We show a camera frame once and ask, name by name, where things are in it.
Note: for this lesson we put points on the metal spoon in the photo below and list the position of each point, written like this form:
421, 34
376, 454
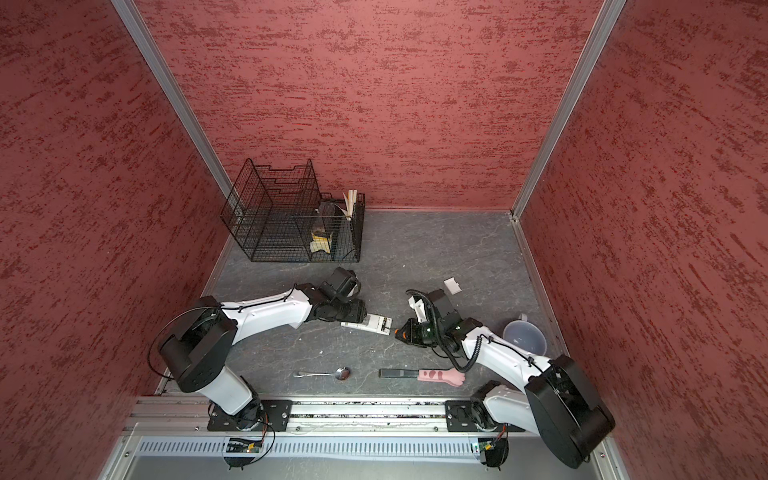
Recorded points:
340, 374

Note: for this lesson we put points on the grey cup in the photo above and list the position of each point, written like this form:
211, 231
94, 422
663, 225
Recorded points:
525, 335

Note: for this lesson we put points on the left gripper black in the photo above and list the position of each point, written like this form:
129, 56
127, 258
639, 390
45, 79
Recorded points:
358, 308

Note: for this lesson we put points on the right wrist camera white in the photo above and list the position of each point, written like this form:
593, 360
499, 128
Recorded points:
419, 308

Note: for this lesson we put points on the pink cat paw tool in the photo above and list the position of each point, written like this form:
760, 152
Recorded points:
451, 377

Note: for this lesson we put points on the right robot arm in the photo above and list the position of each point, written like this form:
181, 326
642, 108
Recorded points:
552, 398

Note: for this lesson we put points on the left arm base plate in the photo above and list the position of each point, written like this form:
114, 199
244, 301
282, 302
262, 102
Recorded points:
256, 416

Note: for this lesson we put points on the white battery cover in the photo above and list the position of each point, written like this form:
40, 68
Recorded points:
452, 285

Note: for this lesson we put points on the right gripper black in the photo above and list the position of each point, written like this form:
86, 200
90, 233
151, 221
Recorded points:
411, 326

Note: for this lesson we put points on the yellow black item in rack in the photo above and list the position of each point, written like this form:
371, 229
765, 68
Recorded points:
325, 228

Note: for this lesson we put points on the wooden sticks in rack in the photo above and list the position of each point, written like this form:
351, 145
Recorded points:
350, 201

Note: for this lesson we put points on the long white remote control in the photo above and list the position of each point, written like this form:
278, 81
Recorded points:
372, 324

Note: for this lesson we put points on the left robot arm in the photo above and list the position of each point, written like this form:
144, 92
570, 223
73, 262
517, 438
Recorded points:
195, 345

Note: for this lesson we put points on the black wire rack organizer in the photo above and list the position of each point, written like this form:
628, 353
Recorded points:
269, 212

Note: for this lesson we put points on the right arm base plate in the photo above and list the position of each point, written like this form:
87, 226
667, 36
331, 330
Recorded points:
468, 416

